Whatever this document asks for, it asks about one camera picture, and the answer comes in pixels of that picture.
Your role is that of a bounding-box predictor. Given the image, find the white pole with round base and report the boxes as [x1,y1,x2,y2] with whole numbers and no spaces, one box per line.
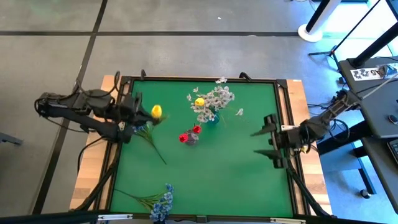
[297,0,343,43]

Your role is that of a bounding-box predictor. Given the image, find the black keyboard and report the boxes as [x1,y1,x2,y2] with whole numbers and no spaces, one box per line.
[387,139,398,166]

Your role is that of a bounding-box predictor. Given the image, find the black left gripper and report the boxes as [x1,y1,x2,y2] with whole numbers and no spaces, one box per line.
[119,91,168,126]

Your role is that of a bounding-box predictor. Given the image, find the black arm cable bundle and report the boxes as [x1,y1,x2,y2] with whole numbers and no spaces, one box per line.
[73,136,125,212]
[284,155,332,217]

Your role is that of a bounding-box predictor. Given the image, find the black slanted desk leg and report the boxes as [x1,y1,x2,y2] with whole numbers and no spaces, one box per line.
[351,21,398,68]

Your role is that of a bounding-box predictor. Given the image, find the crumpled clear plastic bag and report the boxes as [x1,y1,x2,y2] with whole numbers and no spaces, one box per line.
[377,63,398,79]

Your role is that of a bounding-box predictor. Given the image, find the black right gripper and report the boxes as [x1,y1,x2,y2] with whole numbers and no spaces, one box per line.
[250,113,293,170]

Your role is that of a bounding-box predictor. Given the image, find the silver metal bracket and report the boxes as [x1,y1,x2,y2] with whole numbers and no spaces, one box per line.
[269,217,307,224]
[98,213,134,222]

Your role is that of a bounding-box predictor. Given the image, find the teal textured glass vase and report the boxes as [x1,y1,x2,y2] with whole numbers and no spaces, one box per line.
[206,107,221,126]

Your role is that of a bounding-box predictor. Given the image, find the purple ribbed glass vase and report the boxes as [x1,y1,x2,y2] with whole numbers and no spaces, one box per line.
[185,129,198,146]

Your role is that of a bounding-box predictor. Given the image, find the black table frame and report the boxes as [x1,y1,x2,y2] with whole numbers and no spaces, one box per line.
[104,74,312,220]

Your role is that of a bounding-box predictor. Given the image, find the white cable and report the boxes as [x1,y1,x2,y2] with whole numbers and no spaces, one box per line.
[360,73,398,99]

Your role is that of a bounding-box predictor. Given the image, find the white printed paper label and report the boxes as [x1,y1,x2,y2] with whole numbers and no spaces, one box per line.
[350,67,386,82]

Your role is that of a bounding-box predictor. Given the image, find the green table mat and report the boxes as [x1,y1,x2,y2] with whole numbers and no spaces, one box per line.
[110,80,293,218]

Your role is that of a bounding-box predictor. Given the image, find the black tripod stand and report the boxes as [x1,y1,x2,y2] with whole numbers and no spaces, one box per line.
[308,0,382,68]

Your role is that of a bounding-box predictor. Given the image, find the black camera mount beam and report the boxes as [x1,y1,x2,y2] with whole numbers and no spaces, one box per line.
[0,210,398,224]

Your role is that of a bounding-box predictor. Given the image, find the dark grey desk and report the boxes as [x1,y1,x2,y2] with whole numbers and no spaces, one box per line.
[360,136,398,215]

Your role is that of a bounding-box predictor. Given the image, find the black floor cable tangle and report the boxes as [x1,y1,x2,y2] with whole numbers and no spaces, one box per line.
[307,82,346,134]

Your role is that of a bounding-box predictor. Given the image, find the grey furniture foot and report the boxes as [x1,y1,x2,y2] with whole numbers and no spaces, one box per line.
[0,132,24,146]

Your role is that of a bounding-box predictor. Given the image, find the blue artificial flower bunch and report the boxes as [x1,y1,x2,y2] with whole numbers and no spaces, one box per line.
[132,122,168,165]
[114,183,175,222]

